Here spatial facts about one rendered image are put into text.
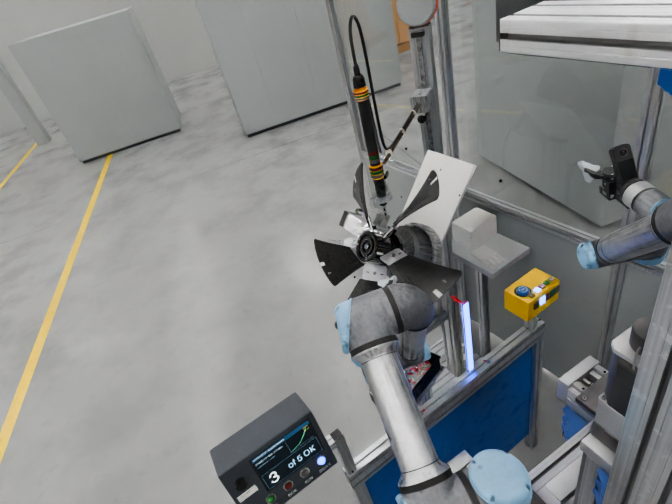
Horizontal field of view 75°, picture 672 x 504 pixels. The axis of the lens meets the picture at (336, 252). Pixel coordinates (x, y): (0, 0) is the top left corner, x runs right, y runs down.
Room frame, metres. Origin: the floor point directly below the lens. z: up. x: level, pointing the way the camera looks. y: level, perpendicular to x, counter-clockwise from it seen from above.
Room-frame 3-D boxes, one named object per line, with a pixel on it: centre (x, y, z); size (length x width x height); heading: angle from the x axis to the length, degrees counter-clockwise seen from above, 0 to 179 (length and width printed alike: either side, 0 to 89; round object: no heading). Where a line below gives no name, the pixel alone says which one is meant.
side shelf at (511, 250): (1.59, -0.66, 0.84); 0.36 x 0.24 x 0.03; 23
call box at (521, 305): (1.05, -0.61, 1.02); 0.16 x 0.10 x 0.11; 113
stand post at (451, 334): (1.52, -0.45, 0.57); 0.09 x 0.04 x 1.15; 23
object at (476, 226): (1.67, -0.66, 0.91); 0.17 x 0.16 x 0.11; 113
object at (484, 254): (1.48, -0.65, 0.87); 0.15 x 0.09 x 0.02; 17
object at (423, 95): (1.80, -0.53, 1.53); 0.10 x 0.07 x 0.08; 148
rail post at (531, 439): (1.07, -0.64, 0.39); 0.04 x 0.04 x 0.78; 23
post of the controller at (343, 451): (0.73, 0.15, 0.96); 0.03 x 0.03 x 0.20; 23
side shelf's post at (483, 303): (1.59, -0.66, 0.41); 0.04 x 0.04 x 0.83; 23
